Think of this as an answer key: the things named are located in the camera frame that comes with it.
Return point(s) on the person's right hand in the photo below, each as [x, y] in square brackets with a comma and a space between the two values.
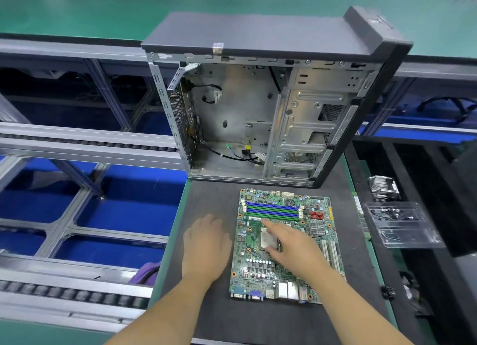
[302, 253]

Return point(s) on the person's left hand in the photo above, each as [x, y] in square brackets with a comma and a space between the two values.
[206, 250]

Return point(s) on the silver square CPU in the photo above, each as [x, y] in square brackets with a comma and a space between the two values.
[268, 240]

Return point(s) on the green motherboard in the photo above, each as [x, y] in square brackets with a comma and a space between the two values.
[257, 278]

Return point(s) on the grey metal computer case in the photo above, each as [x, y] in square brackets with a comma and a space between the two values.
[253, 35]

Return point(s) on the person's right forearm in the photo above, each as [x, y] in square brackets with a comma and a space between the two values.
[361, 315]

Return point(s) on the person's left forearm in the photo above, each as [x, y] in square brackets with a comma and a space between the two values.
[160, 315]

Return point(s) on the black CPU cooler fan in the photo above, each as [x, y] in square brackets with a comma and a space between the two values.
[383, 188]

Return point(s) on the small black round knob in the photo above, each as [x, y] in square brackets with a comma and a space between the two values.
[387, 290]

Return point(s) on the clear plastic screw tray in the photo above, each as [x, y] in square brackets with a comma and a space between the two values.
[404, 225]

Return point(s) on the black cooling fan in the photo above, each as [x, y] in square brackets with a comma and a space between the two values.
[415, 292]

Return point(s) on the green conveyor belt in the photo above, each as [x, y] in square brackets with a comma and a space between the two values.
[74, 9]

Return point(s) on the grey roller conveyor rail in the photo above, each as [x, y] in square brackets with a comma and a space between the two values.
[67, 292]

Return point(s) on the grey flat metal rail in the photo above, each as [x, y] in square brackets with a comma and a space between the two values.
[82, 143]

